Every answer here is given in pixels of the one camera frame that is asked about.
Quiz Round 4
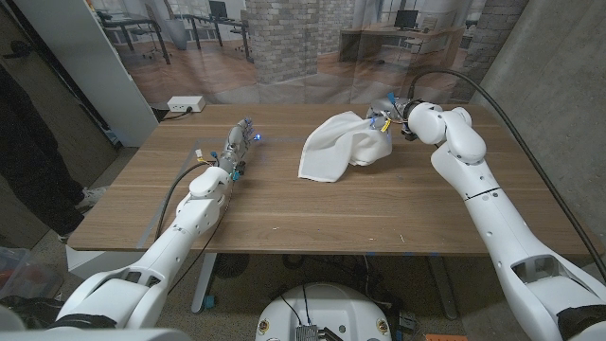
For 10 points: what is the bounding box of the white table leg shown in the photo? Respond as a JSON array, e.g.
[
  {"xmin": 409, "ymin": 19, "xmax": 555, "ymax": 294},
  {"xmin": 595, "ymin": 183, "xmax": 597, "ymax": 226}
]
[{"xmin": 191, "ymin": 252, "xmax": 219, "ymax": 314}]

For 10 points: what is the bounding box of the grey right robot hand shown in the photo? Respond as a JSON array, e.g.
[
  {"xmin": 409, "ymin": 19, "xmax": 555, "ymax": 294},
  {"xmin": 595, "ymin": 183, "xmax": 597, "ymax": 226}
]
[{"xmin": 366, "ymin": 97, "xmax": 413, "ymax": 144}]

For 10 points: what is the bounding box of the white robot torso base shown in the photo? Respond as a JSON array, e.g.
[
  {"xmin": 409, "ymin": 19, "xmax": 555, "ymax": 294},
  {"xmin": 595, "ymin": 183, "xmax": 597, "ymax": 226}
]
[{"xmin": 255, "ymin": 282, "xmax": 393, "ymax": 341}]

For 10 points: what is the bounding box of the white cloth towel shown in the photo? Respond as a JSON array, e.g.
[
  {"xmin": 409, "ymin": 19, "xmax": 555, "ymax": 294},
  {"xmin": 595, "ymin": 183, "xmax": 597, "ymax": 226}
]
[{"xmin": 297, "ymin": 111, "xmax": 393, "ymax": 184}]

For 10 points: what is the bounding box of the clear plastic storage bin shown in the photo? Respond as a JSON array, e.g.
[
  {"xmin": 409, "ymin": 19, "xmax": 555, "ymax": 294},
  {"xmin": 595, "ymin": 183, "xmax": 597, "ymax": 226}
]
[{"xmin": 0, "ymin": 245, "xmax": 65, "ymax": 300}]

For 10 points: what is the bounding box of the black power strip cord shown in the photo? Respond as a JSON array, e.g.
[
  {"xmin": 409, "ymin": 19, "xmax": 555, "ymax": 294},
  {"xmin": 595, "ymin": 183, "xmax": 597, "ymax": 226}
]
[{"xmin": 160, "ymin": 107, "xmax": 194, "ymax": 122}]

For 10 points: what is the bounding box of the printed office backdrop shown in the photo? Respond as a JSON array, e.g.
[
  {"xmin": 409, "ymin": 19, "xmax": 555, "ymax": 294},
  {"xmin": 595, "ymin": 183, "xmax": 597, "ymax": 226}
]
[{"xmin": 87, "ymin": 0, "xmax": 529, "ymax": 106}]

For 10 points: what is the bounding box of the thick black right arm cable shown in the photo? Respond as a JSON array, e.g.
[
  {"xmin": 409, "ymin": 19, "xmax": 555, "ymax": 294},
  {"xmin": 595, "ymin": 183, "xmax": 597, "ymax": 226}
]
[{"xmin": 407, "ymin": 68, "xmax": 606, "ymax": 283}]

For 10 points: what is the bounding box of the white low box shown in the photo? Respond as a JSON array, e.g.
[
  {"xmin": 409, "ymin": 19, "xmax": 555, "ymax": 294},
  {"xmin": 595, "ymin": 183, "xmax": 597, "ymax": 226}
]
[{"xmin": 65, "ymin": 245, "xmax": 143, "ymax": 280}]

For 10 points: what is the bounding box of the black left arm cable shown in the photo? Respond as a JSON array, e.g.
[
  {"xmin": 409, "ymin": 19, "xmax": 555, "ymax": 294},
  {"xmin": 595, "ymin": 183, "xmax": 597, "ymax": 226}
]
[{"xmin": 154, "ymin": 149, "xmax": 219, "ymax": 241}]

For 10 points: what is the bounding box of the white power strip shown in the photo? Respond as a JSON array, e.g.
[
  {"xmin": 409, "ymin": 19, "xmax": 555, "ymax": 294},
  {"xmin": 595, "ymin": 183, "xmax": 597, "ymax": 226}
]
[{"xmin": 167, "ymin": 96, "xmax": 206, "ymax": 114}]

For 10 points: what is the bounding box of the black door handle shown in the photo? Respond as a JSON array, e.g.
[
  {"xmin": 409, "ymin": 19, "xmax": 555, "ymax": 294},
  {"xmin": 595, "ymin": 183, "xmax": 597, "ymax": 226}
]
[{"xmin": 3, "ymin": 40, "xmax": 34, "ymax": 61}]

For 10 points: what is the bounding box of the grey table leg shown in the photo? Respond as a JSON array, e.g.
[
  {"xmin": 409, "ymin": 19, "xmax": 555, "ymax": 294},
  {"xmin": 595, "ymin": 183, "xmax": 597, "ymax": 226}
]
[{"xmin": 425, "ymin": 255, "xmax": 459, "ymax": 321}]

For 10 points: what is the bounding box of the black round fan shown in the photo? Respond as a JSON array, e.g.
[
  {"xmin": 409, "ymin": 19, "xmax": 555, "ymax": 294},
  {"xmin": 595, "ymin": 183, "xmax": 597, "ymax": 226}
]
[{"xmin": 212, "ymin": 253, "xmax": 250, "ymax": 279}]

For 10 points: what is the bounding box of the person in dark trousers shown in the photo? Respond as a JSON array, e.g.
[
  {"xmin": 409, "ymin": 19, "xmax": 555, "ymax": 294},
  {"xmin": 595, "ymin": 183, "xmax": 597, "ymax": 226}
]
[{"xmin": 0, "ymin": 65, "xmax": 108, "ymax": 238}]

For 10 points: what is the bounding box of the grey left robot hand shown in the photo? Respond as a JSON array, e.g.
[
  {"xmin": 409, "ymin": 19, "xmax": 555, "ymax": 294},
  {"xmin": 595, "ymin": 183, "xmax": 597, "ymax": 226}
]
[{"xmin": 217, "ymin": 117, "xmax": 263, "ymax": 176}]

